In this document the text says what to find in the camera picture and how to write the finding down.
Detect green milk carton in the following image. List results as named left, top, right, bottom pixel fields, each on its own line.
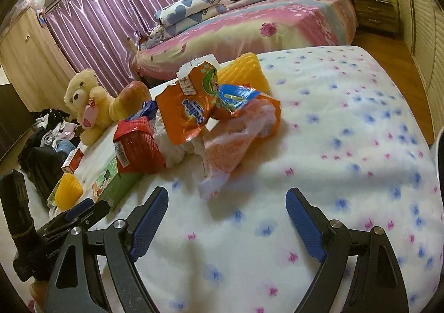
left=92, top=157, right=142, bottom=211

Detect red snack bag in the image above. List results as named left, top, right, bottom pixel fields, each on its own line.
left=113, top=117, right=166, bottom=175

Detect white plastic bag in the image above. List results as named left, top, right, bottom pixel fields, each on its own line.
left=153, top=95, right=281, bottom=200

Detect blue snack wrapper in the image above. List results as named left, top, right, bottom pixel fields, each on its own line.
left=126, top=100, right=158, bottom=121

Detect yellow foam fruit net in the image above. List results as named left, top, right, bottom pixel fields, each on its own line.
left=218, top=53, right=270, bottom=94

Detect orange Ovaltine wrapper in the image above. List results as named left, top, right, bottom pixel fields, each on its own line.
left=156, top=63, right=271, bottom=145

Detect black white trash bin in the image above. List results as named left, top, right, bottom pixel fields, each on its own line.
left=430, top=127, right=444, bottom=196

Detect person's left hand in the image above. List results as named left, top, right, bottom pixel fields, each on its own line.
left=29, top=281, right=49, bottom=311

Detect clear green plastic pack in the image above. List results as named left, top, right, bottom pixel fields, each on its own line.
left=47, top=183, right=59, bottom=210

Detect yellow spiky ball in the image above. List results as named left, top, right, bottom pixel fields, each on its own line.
left=54, top=173, right=84, bottom=211

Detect small red white box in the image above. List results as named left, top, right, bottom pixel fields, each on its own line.
left=61, top=147, right=84, bottom=174

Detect white floral blanket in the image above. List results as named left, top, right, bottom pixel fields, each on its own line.
left=98, top=46, right=443, bottom=312

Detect pile of clothes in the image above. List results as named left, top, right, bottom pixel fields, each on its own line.
left=18, top=108, right=80, bottom=201

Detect cream teddy bear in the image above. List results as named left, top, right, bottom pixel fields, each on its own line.
left=64, top=69, right=114, bottom=146

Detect red yellow apple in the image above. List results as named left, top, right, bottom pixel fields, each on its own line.
left=109, top=81, right=152, bottom=122

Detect wooden wardrobe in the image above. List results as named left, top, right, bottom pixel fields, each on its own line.
left=1, top=7, right=75, bottom=112

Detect bed with pink sheet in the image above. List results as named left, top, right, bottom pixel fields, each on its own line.
left=132, top=0, right=357, bottom=81

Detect wooden nightstand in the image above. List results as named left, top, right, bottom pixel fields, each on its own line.
left=353, top=0, right=400, bottom=34

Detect purple curtain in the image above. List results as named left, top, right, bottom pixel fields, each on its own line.
left=46, top=0, right=178, bottom=96

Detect louvered sliding closet doors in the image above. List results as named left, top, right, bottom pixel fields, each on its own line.
left=397, top=0, right=443, bottom=136

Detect heart pattern folded quilt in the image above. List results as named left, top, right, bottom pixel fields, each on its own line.
left=154, top=0, right=227, bottom=38

